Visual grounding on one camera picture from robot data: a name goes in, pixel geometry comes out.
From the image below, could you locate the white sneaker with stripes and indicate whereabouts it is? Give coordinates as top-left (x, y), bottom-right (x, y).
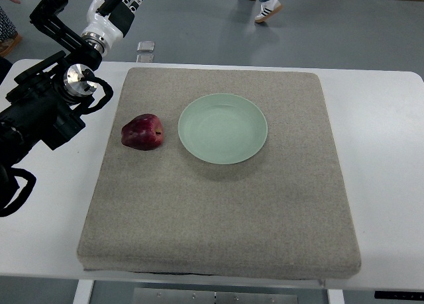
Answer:
top-left (254, 0), bottom-right (283, 23)

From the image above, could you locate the beige fabric cushion mat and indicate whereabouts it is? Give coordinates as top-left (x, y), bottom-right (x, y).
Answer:
top-left (77, 68), bottom-right (361, 279)

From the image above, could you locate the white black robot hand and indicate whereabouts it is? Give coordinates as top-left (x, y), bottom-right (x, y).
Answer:
top-left (81, 0), bottom-right (144, 43)

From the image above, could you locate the light green plate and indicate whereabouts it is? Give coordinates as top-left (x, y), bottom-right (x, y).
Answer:
top-left (178, 93), bottom-right (268, 165)

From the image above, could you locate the black table control panel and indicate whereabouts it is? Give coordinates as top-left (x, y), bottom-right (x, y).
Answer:
top-left (374, 291), bottom-right (424, 301)

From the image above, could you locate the bystander in dark trousers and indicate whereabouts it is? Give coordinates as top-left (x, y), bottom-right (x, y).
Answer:
top-left (1, 0), bottom-right (22, 57)

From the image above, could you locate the upper metal floor plate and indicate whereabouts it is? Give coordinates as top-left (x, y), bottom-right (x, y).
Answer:
top-left (136, 40), bottom-right (155, 52)

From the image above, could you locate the metal floor plate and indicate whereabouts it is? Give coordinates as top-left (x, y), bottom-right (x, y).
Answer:
top-left (136, 40), bottom-right (155, 52)
top-left (136, 54), bottom-right (154, 63)

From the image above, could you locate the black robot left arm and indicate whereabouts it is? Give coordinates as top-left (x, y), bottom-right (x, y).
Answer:
top-left (1, 0), bottom-right (144, 217)

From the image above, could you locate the metal table base plate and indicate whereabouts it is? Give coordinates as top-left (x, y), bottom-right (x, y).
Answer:
top-left (132, 288), bottom-right (299, 304)

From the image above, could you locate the lower metal floor plate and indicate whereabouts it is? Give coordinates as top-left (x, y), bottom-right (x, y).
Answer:
top-left (136, 54), bottom-right (154, 63)

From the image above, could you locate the red apple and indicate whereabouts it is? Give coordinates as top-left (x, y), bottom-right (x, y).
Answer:
top-left (121, 113), bottom-right (164, 151)

